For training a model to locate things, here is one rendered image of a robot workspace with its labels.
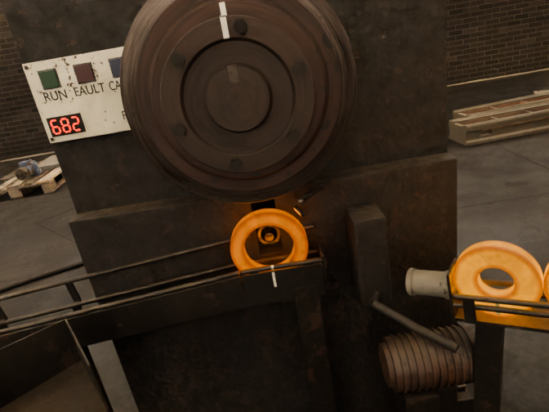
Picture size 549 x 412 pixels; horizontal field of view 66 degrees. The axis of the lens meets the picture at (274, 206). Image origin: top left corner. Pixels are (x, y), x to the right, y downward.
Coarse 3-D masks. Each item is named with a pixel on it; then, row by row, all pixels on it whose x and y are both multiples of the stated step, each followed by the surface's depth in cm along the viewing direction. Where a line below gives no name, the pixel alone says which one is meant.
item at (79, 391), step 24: (48, 336) 91; (72, 336) 89; (0, 360) 86; (24, 360) 89; (48, 360) 92; (72, 360) 95; (0, 384) 87; (24, 384) 90; (48, 384) 91; (72, 384) 89; (96, 384) 78; (0, 408) 88; (24, 408) 86; (48, 408) 85; (72, 408) 83; (96, 408) 82
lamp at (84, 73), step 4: (88, 64) 94; (76, 68) 94; (80, 68) 94; (84, 68) 94; (88, 68) 94; (76, 72) 94; (80, 72) 94; (84, 72) 94; (88, 72) 94; (80, 76) 95; (84, 76) 95; (88, 76) 95; (92, 76) 95; (80, 80) 95; (84, 80) 95; (88, 80) 95; (92, 80) 95
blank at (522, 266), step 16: (496, 240) 82; (464, 256) 83; (480, 256) 81; (496, 256) 80; (512, 256) 78; (528, 256) 78; (464, 272) 85; (512, 272) 79; (528, 272) 78; (464, 288) 86; (480, 288) 84; (512, 288) 82; (528, 288) 79; (496, 304) 84
